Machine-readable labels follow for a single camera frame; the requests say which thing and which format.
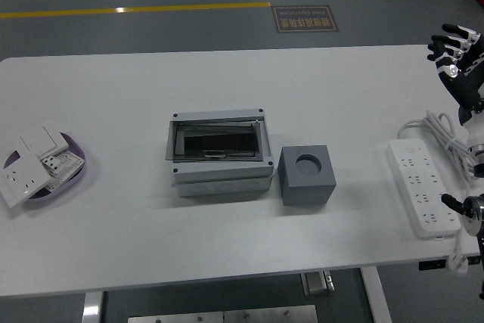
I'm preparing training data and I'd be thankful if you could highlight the yellow floor tape line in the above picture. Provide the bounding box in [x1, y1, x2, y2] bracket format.
[0, 1, 271, 20]

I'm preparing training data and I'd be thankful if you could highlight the white table leg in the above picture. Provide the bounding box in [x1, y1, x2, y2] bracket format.
[81, 291, 105, 323]
[358, 266, 392, 323]

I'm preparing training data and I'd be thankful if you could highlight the white power plug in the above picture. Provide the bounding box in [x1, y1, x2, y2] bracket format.
[445, 253, 470, 275]

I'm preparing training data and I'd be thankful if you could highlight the white wall socket panel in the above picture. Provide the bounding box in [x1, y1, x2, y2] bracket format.
[0, 151, 51, 209]

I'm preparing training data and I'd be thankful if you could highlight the grey metal bracket under table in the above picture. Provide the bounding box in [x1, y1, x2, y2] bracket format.
[301, 269, 336, 297]

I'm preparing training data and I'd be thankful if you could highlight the purple tray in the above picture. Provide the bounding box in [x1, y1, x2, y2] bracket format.
[2, 132, 87, 210]

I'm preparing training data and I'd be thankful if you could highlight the white wall switch panel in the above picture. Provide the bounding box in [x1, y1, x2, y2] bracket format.
[19, 124, 72, 157]

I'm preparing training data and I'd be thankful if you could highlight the brown floor sign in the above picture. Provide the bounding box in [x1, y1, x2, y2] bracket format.
[271, 5, 340, 34]

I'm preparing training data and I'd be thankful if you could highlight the grey box with clear flap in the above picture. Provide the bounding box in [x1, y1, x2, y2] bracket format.
[164, 108, 275, 198]

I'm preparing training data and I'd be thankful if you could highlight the white perforated plate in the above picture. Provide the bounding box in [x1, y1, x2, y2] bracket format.
[47, 148, 85, 191]

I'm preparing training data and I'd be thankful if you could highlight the white power cord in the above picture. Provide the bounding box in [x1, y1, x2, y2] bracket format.
[396, 110, 484, 263]

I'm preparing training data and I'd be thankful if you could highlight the black table control panel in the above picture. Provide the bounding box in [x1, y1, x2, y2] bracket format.
[417, 259, 448, 272]

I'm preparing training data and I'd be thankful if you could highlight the small white socket module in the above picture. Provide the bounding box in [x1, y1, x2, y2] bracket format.
[40, 154, 64, 175]

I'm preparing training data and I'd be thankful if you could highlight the grey metal base plate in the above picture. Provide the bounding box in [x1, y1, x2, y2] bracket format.
[127, 304, 319, 323]

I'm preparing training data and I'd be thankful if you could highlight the white power strip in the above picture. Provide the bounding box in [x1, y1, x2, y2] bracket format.
[384, 138, 462, 241]

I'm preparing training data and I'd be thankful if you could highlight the grey cube with round recess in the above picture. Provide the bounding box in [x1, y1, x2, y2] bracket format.
[278, 144, 337, 207]

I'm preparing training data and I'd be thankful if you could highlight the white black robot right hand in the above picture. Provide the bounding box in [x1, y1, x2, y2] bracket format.
[426, 23, 484, 147]

